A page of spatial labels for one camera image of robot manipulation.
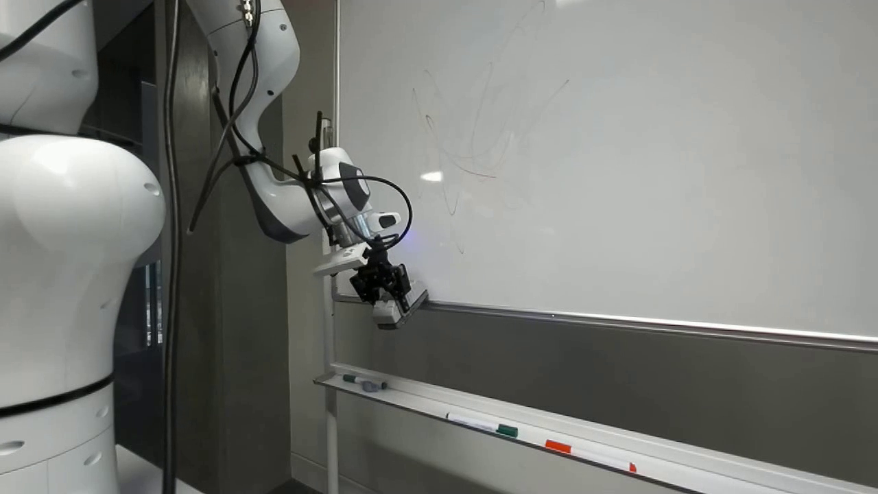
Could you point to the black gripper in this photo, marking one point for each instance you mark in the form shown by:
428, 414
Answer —
379, 271

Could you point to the grey whiteboard duster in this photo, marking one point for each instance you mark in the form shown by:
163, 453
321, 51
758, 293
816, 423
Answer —
403, 305

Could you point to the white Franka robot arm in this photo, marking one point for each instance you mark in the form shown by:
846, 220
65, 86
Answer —
72, 257

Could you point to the blue marker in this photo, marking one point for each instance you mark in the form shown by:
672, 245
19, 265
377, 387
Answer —
373, 385

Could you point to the dark green marker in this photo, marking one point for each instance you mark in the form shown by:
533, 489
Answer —
351, 378

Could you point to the green capped white marker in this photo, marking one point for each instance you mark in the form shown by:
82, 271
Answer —
484, 423

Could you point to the red marker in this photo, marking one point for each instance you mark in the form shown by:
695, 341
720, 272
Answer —
559, 445
633, 468

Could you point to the white whiteboard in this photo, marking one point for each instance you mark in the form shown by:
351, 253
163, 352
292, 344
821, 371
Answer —
640, 156

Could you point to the white marker tray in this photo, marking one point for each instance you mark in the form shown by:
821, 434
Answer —
640, 449

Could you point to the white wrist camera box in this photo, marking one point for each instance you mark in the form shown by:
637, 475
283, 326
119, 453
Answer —
342, 261

